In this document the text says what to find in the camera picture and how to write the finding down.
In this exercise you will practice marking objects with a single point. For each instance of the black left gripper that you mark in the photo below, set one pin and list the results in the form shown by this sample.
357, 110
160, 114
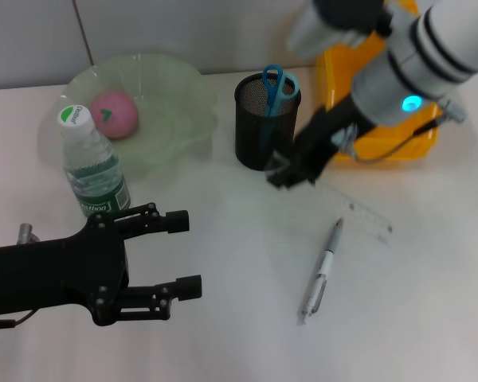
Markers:
52, 270

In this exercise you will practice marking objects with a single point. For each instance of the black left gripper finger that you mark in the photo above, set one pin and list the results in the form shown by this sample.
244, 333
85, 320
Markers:
190, 287
178, 221

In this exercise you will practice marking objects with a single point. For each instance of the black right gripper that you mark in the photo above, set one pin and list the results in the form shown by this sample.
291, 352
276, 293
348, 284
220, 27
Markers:
322, 135

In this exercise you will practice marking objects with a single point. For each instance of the transparent plastic ruler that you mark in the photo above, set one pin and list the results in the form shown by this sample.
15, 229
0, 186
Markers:
366, 217

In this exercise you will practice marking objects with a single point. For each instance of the clear green-label water bottle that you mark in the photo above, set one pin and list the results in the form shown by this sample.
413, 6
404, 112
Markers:
95, 175

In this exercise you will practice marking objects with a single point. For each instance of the blue scissors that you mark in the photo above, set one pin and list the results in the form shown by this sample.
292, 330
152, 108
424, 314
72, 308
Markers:
273, 79

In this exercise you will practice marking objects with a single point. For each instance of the pink toy peach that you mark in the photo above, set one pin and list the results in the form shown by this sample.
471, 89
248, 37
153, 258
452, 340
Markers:
117, 119

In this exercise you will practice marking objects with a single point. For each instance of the black mesh pen holder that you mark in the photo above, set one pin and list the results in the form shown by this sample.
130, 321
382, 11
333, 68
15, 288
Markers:
255, 147

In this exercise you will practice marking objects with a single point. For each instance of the grey white pen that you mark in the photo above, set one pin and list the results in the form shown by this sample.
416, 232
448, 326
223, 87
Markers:
322, 274

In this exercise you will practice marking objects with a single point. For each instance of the green glass fruit plate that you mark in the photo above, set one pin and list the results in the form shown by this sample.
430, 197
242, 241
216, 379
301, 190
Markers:
171, 103

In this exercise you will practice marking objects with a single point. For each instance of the yellow plastic bin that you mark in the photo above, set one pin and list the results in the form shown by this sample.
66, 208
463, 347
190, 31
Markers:
338, 75

